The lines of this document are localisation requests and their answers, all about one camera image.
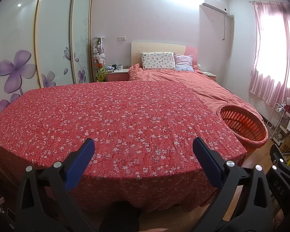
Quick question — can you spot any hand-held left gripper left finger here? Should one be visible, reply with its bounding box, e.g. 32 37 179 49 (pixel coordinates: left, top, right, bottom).
14 138 96 232

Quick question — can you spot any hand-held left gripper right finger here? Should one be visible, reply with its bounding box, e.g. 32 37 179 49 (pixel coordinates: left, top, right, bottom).
192 137 275 232

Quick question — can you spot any orange plastic laundry basket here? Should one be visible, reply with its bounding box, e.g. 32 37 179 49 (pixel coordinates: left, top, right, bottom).
219 104 269 159

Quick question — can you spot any brown paper bag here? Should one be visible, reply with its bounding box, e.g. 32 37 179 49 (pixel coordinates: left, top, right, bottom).
279 136 290 154

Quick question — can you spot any red floral blanket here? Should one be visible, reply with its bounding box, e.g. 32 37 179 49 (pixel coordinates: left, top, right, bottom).
0 80 247 213

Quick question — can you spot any white shelf cart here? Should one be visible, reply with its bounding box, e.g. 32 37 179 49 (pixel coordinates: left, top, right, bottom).
274 97 290 146

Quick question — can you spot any pink duvet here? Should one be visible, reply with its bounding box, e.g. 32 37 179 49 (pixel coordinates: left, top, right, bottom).
129 63 264 126

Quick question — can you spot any beige nightstand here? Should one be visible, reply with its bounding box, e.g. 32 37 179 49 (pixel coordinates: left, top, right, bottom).
202 71 217 83

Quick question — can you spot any green plush toy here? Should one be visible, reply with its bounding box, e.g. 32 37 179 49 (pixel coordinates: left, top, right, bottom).
97 68 107 83

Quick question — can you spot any pink nightstand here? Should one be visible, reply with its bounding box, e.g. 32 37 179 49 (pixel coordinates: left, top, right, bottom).
106 69 130 82

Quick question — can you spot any pink striped pillow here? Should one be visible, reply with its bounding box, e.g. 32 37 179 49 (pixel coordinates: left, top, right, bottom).
174 53 194 72

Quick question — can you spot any clear tube of plush toys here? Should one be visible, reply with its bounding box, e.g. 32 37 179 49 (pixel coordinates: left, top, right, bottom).
93 37 106 83

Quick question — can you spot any white floral pillow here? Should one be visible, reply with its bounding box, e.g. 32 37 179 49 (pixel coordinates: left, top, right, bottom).
141 52 177 71

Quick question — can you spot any flower print sliding wardrobe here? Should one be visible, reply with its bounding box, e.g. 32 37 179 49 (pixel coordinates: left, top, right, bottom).
0 0 94 116

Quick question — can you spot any beige pink bed headboard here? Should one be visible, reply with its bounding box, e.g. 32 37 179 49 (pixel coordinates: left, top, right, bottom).
131 42 199 69

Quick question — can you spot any white air conditioner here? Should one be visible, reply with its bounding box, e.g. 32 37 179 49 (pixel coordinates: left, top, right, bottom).
202 0 228 15

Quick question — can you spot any curtain rod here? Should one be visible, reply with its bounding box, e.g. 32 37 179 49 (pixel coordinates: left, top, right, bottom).
249 0 290 6

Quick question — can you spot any white wire rack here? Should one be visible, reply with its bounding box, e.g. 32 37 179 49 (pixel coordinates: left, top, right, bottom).
266 103 285 140

